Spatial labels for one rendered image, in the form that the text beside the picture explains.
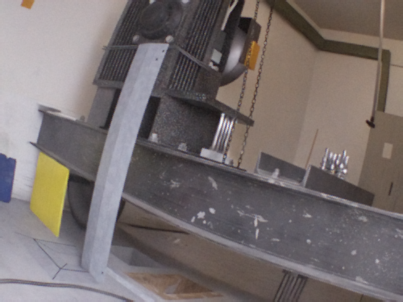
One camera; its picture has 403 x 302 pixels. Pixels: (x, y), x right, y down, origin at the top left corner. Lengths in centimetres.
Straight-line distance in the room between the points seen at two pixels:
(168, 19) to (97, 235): 101
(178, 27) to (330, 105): 344
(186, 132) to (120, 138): 34
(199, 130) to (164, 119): 22
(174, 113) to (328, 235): 92
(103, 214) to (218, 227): 50
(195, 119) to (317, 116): 336
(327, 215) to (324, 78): 410
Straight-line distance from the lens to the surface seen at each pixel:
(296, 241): 128
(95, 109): 216
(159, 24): 191
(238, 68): 223
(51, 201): 231
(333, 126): 499
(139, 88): 168
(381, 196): 434
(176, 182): 161
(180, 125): 184
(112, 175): 168
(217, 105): 174
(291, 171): 152
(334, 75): 520
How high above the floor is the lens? 65
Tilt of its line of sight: 1 degrees up
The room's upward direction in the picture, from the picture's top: 17 degrees clockwise
